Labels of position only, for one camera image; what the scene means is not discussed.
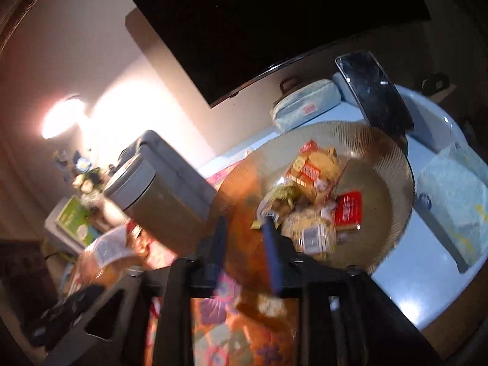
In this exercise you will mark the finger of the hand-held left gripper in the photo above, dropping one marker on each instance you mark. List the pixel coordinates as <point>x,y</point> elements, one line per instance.
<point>125,301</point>
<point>57,316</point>

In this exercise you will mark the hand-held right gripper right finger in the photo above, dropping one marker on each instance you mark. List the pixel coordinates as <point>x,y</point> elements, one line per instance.
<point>273,261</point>

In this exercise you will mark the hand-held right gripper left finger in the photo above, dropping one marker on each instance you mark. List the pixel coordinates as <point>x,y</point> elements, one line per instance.
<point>219,240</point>

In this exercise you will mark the clear barcode bread packet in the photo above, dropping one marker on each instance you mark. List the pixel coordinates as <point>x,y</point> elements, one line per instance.
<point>310,232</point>

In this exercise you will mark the red striped clear bread packet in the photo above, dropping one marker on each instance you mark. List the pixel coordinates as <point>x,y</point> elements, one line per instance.
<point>103,255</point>

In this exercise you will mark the green snack packet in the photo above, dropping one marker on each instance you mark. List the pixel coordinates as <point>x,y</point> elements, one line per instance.
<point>282,194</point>

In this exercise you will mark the small red snack packet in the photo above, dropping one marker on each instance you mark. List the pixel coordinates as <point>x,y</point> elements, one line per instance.
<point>347,207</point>

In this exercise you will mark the orange biscuit packet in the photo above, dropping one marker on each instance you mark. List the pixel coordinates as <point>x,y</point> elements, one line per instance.
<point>310,171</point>

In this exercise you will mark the ribbed glass plate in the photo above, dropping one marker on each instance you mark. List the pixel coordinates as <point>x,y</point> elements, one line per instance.
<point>381,183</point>

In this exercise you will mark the floral woven cloth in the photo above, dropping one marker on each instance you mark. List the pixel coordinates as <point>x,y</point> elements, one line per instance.
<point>228,335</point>

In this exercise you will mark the artificial flower bouquet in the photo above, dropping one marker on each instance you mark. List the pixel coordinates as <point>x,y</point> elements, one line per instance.
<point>82,167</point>

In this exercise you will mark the white tissue pack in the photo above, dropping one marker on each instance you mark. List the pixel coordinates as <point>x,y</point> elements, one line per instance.
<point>450,198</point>

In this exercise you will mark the white desk lamp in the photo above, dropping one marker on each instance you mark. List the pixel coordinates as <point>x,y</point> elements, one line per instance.
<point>61,118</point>

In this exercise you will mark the black smartphone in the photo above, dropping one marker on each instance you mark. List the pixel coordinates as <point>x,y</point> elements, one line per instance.
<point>371,87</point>

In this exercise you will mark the pale blue stand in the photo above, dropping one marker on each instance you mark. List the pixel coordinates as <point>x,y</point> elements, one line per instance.
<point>430,122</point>

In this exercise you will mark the black flat screen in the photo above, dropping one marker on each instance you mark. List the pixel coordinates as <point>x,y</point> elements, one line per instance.
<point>247,19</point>

